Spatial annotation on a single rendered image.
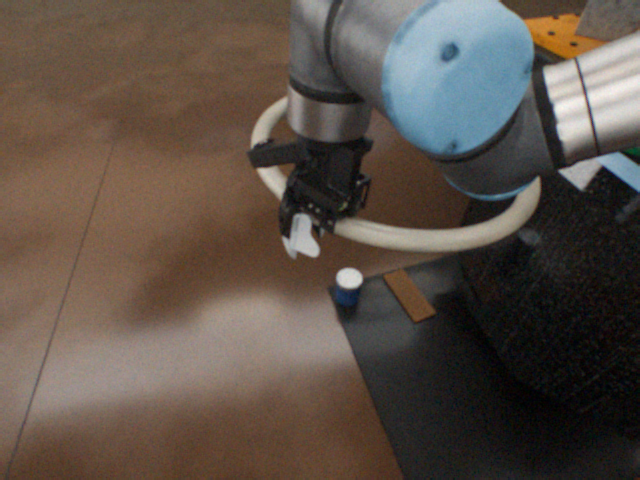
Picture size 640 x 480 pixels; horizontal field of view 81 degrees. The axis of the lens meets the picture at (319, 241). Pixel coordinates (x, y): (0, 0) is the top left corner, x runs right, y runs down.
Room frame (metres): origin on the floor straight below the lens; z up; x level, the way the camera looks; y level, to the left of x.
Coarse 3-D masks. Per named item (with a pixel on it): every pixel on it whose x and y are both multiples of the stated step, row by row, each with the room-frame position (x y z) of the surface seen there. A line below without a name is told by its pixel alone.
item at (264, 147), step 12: (264, 144) 0.42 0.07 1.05; (276, 144) 0.40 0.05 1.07; (288, 144) 0.38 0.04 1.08; (300, 144) 0.37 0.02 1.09; (252, 156) 0.41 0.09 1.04; (264, 156) 0.40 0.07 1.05; (276, 156) 0.38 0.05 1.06; (288, 156) 0.37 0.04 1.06; (300, 156) 0.36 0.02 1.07; (312, 156) 0.36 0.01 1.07
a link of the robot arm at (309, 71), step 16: (304, 0) 0.34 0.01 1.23; (320, 0) 0.33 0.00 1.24; (304, 16) 0.34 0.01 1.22; (320, 16) 0.32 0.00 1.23; (304, 32) 0.34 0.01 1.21; (320, 32) 0.31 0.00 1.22; (304, 48) 0.34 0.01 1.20; (320, 48) 0.32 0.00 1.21; (304, 64) 0.34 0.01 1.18; (320, 64) 0.33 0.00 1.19; (288, 80) 0.37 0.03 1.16; (304, 80) 0.34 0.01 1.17; (320, 80) 0.33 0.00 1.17; (336, 80) 0.33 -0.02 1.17; (304, 96) 0.34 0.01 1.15; (320, 96) 0.33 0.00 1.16; (336, 96) 0.33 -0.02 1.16; (352, 96) 0.33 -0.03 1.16
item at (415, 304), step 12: (384, 276) 0.98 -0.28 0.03; (396, 276) 0.98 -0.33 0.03; (408, 276) 0.98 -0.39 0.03; (396, 288) 0.92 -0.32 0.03; (408, 288) 0.92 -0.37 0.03; (408, 300) 0.86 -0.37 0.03; (420, 300) 0.86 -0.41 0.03; (408, 312) 0.80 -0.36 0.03; (420, 312) 0.80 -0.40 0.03; (432, 312) 0.80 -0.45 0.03
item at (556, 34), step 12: (528, 24) 1.75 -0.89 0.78; (540, 24) 1.75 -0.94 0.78; (552, 24) 1.75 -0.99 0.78; (564, 24) 1.75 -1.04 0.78; (576, 24) 1.75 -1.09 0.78; (540, 36) 1.64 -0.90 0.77; (552, 36) 1.61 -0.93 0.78; (564, 36) 1.61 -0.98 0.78; (576, 36) 1.61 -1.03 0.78; (552, 48) 1.56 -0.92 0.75; (564, 48) 1.51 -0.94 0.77; (576, 48) 1.49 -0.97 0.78; (588, 48) 1.49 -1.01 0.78
